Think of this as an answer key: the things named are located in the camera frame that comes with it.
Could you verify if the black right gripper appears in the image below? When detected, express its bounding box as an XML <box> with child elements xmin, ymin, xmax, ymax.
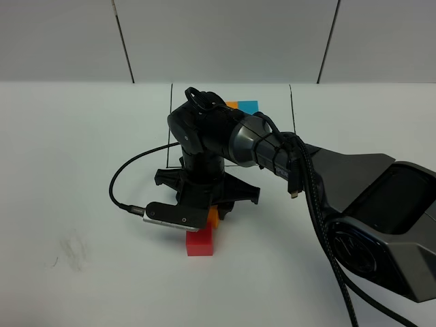
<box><xmin>155</xmin><ymin>168</ymin><xmax>260</xmax><ymax>220</ymax></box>

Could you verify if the red cube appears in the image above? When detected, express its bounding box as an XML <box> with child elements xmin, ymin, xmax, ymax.
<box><xmin>185</xmin><ymin>224</ymin><xmax>214</xmax><ymax>256</ymax></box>

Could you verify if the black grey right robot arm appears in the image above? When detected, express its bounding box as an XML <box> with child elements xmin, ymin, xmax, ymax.
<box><xmin>146</xmin><ymin>87</ymin><xmax>435</xmax><ymax>302</ymax></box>

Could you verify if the template orange cube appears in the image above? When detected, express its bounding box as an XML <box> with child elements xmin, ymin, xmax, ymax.
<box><xmin>225</xmin><ymin>102</ymin><xmax>238</xmax><ymax>109</ymax></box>

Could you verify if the template blue cube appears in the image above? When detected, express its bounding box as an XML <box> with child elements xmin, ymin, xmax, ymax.
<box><xmin>237</xmin><ymin>100</ymin><xmax>259</xmax><ymax>114</ymax></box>

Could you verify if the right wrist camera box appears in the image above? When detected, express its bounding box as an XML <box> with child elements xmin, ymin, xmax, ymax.
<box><xmin>142</xmin><ymin>202</ymin><xmax>208</xmax><ymax>232</ymax></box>

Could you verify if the dangling black connector cable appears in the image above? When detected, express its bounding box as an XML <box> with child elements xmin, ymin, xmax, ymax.
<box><xmin>285</xmin><ymin>134</ymin><xmax>306</xmax><ymax>201</ymax></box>

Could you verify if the black right camera cable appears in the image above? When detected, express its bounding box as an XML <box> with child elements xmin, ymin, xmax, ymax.
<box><xmin>108</xmin><ymin>142</ymin><xmax>181</xmax><ymax>216</ymax></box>

